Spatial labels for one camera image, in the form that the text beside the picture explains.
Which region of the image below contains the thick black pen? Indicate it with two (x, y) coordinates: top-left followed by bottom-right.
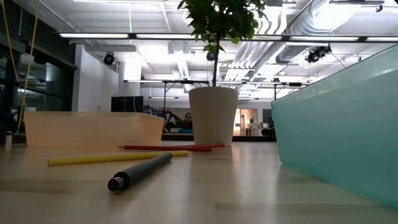
(107, 151), (174, 192)

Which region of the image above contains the yellow pencil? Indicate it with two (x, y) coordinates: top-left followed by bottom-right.
(47, 150), (191, 167)

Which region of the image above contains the white ribbed plant pot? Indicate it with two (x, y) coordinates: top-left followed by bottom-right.
(188, 86), (239, 146)

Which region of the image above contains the person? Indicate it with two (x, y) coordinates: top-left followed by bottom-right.
(182, 112), (193, 130)

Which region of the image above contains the black monitor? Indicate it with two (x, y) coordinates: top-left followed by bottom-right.
(111, 95), (144, 113)

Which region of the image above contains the green leafy plant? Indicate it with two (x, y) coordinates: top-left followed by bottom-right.
(177, 0), (268, 87)

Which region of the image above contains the orange translucent plastic tray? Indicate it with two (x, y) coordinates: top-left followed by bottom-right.
(24, 111), (165, 147)

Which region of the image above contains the ceiling light strip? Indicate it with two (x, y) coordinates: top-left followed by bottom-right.
(281, 35), (398, 43)
(58, 32), (195, 40)

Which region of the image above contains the green translucent plastic tray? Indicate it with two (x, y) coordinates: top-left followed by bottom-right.
(271, 43), (398, 209)

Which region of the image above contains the black background frame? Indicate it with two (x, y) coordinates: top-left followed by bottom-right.
(123, 79), (312, 101)

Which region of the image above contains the black aluminium table frame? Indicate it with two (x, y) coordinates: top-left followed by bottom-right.
(0, 133), (277, 146)

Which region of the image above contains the silver ventilation duct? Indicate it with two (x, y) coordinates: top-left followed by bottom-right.
(275, 0), (346, 65)

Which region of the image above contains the yellow cable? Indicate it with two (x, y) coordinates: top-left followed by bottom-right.
(0, 0), (41, 134)

